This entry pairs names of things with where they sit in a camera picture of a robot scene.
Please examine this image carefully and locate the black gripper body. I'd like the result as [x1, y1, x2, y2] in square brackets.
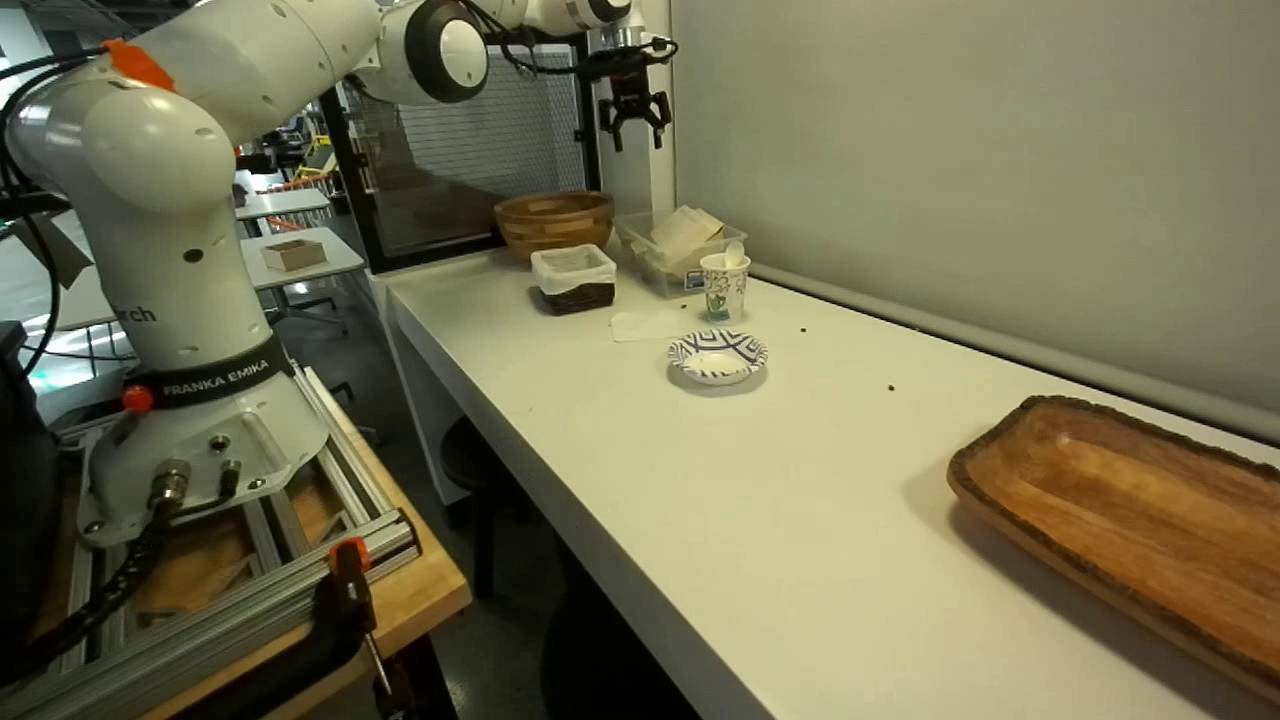
[605, 47, 664, 114]

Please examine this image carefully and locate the large wooden tray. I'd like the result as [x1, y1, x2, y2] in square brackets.
[945, 391, 1280, 704]

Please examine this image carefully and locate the white background table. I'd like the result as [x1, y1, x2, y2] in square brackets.
[234, 184, 336, 230]

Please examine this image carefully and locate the black framed mesh panel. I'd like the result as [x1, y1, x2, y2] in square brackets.
[316, 25, 605, 277]

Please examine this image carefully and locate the small white side table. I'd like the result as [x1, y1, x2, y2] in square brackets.
[238, 225, 367, 292]

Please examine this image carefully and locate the clear plastic container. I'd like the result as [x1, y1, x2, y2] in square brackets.
[610, 199, 752, 299]

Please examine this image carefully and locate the black base cable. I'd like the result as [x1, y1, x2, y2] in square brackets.
[0, 456, 197, 685]

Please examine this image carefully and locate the wooden base board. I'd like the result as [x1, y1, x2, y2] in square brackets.
[131, 436, 476, 720]

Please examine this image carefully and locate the wooden bowl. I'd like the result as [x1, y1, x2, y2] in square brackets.
[494, 188, 618, 267]

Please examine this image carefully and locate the orange black clamp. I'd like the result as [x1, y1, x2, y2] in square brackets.
[309, 538, 405, 720]

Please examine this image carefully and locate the aluminium mounting frame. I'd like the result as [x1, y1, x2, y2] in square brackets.
[0, 360, 424, 720]

